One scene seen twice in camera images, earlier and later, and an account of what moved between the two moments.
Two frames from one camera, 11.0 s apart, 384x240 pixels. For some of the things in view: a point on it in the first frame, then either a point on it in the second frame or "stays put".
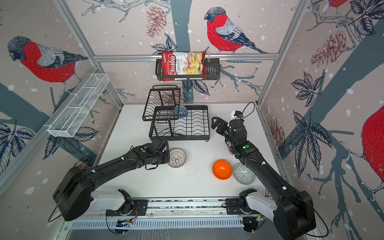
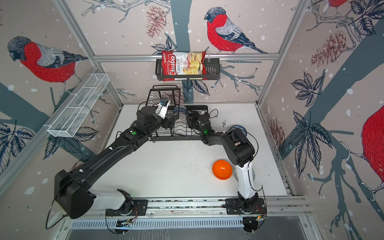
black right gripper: x=218 y=123 to x=197 y=117
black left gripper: x=167 y=152 to x=166 y=124
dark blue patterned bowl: x=180 y=111 stays put
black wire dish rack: x=172 y=121 stays put
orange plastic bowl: x=222 y=169 stays put
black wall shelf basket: x=212 y=71 stays put
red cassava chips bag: x=183 y=63 stays put
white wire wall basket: x=73 y=115 stays put
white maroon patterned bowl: x=177 y=158 to x=182 y=118
